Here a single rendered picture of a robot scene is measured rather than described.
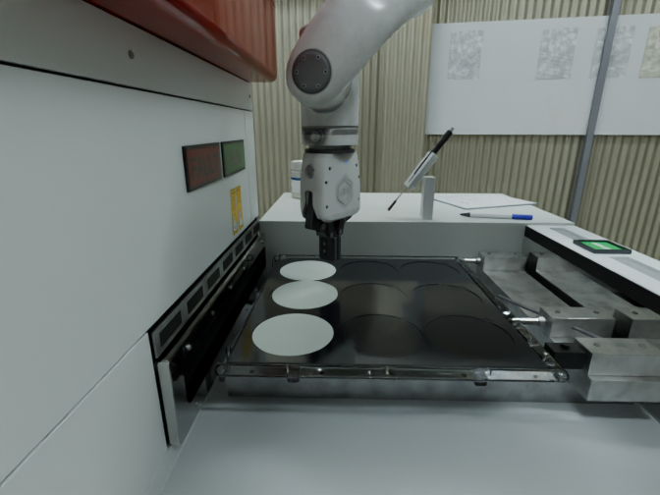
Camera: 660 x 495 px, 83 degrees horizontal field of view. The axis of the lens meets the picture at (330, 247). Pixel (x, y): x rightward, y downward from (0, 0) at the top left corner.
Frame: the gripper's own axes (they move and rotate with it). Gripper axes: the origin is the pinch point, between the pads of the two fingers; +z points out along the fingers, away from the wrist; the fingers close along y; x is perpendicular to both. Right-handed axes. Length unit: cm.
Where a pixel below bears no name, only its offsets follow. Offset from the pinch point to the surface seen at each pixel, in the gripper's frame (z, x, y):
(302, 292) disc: 5.8, 0.6, -6.3
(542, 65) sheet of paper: -58, 19, 257
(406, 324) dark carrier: 5.9, -16.6, -5.4
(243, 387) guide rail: 12.4, -2.7, -21.3
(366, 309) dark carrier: 5.9, -10.3, -5.0
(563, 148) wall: -5, 0, 269
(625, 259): 0.3, -37.9, 22.4
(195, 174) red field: -13.5, 2.5, -21.3
